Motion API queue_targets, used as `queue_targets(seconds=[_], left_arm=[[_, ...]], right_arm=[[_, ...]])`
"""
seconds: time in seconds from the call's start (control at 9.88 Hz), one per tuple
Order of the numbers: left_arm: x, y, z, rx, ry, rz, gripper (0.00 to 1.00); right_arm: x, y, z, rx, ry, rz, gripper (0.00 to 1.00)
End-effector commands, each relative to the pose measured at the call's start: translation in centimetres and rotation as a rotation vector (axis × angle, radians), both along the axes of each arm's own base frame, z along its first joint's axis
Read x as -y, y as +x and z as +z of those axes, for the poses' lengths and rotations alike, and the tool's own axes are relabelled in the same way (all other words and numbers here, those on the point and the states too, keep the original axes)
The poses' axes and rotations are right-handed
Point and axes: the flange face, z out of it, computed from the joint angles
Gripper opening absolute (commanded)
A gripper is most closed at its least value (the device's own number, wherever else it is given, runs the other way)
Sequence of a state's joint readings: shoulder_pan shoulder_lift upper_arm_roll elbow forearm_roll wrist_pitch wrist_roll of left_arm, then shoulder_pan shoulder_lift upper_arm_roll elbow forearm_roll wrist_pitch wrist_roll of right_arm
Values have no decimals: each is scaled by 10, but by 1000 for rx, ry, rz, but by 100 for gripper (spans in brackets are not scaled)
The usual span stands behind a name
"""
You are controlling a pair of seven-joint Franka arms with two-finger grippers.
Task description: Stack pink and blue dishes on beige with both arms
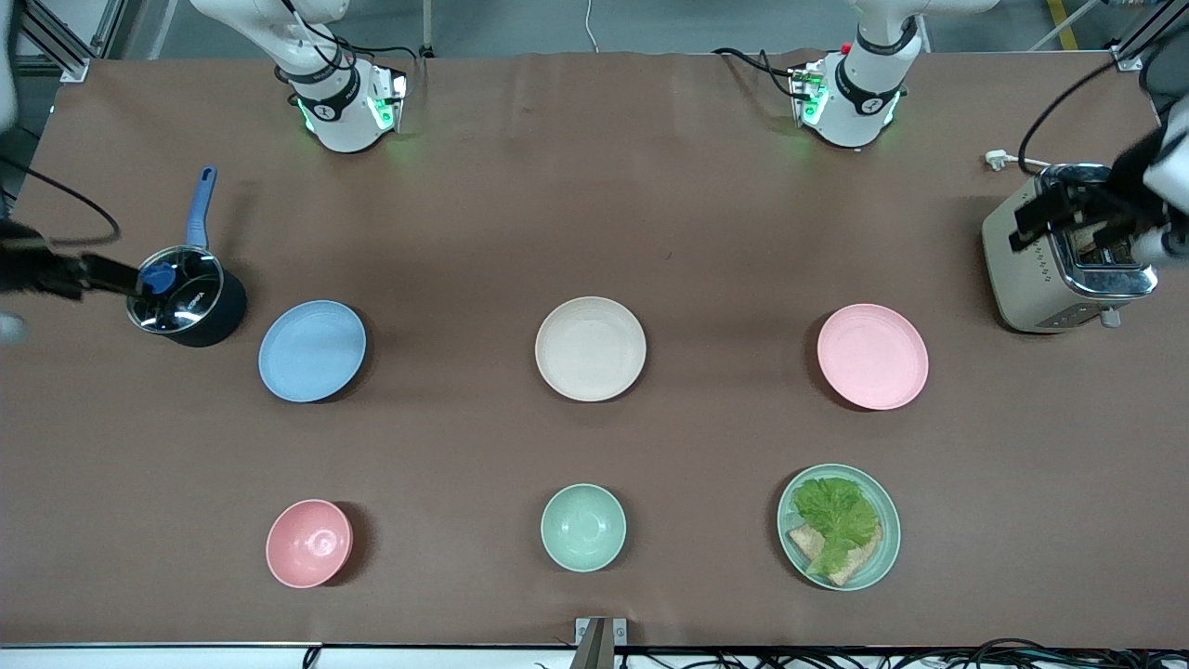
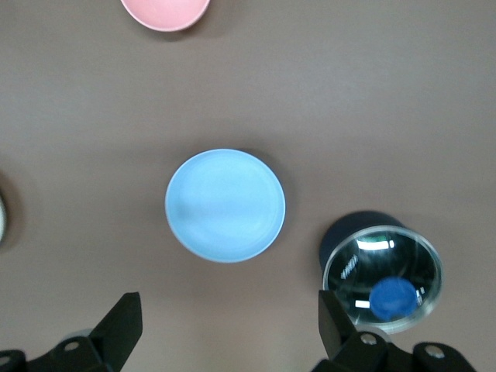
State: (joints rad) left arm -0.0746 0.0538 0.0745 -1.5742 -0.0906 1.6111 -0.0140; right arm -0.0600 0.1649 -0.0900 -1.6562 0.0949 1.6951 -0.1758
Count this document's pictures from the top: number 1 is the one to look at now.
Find pink plate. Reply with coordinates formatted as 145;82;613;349
817;304;930;411

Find beige and chrome toaster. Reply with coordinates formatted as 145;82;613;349
982;164;1160;335

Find glass lid with blue knob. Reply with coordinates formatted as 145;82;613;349
127;246;227;334

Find dark blue saucepan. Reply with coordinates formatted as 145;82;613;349
125;165;249;349

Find blue plate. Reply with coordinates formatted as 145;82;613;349
258;299;368;403

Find pink bowl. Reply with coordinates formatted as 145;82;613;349
266;499;354;589

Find green lettuce leaf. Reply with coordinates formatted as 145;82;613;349
791;477;882;577

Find green plate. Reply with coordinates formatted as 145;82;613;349
777;463;902;592

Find brown bread slice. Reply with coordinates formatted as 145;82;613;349
788;523;882;587

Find brown table cover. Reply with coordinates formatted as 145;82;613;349
0;51;1189;649

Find beige plate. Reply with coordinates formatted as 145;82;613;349
535;296;647;403

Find green bowl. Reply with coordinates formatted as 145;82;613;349
541;483;628;573

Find black camera cable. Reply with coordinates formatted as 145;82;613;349
1017;54;1155;177
0;156;123;248

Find aluminium frame profile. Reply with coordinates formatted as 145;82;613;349
1108;0;1189;72
17;0;142;83

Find black base cable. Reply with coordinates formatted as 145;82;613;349
279;0;421;71
712;46;802;99

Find black cable bundle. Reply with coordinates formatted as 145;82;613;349
613;636;1189;669

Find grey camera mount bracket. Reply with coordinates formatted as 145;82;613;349
574;617;629;669

